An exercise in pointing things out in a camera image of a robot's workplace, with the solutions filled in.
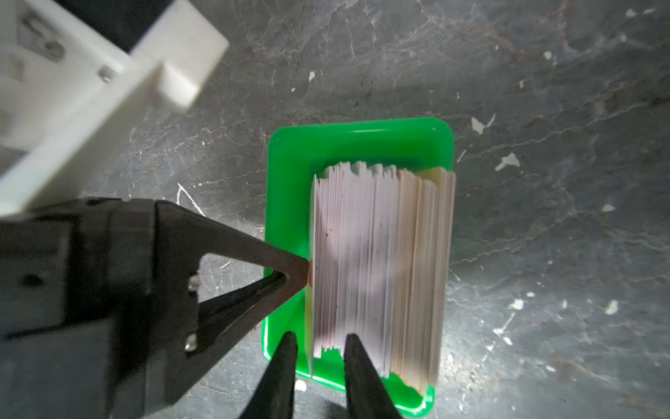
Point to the green plastic card tray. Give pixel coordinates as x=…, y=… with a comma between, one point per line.
x=295, y=156

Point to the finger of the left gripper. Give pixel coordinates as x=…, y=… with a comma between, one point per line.
x=186, y=337

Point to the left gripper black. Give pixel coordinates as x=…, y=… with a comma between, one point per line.
x=75, y=281

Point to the stack of credit cards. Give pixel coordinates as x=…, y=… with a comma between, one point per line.
x=380, y=240

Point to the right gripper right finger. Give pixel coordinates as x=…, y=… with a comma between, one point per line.
x=367, y=396

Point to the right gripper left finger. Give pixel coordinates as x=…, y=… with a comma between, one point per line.
x=274, y=396

